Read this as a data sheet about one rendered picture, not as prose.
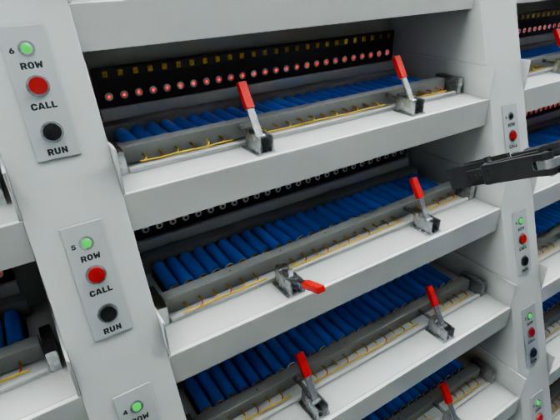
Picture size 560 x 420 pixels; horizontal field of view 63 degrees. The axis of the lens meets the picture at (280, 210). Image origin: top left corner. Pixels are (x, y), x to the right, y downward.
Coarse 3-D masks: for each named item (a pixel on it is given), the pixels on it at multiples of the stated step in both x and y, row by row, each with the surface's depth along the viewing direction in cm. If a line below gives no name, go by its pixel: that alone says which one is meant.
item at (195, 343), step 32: (320, 192) 81; (480, 192) 81; (192, 224) 69; (224, 224) 72; (384, 224) 75; (448, 224) 75; (480, 224) 77; (352, 256) 68; (384, 256) 67; (416, 256) 70; (160, 288) 62; (256, 288) 61; (352, 288) 65; (160, 320) 49; (192, 320) 56; (224, 320) 56; (256, 320) 56; (288, 320) 60; (192, 352) 53; (224, 352) 56
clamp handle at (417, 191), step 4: (412, 180) 72; (416, 180) 73; (412, 184) 73; (416, 184) 72; (412, 188) 73; (416, 188) 72; (420, 188) 73; (416, 192) 72; (420, 192) 72; (416, 196) 73; (420, 196) 72; (420, 200) 72; (420, 204) 72; (424, 204) 73; (424, 208) 72; (424, 212) 72; (428, 212) 73; (424, 216) 72; (428, 216) 73
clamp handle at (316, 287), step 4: (288, 272) 59; (292, 272) 60; (288, 276) 60; (292, 276) 60; (288, 280) 60; (292, 280) 59; (296, 280) 58; (300, 280) 58; (304, 280) 58; (308, 280) 57; (300, 284) 57; (304, 284) 56; (308, 284) 55; (312, 284) 55; (316, 284) 55; (320, 284) 55; (304, 288) 56; (308, 288) 55; (312, 288) 54; (316, 288) 54; (320, 288) 54; (324, 288) 54; (316, 292) 54; (320, 292) 54
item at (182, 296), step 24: (432, 192) 80; (360, 216) 73; (384, 216) 74; (312, 240) 67; (336, 240) 70; (240, 264) 62; (264, 264) 63; (192, 288) 58; (216, 288) 60; (240, 288) 60; (168, 312) 57
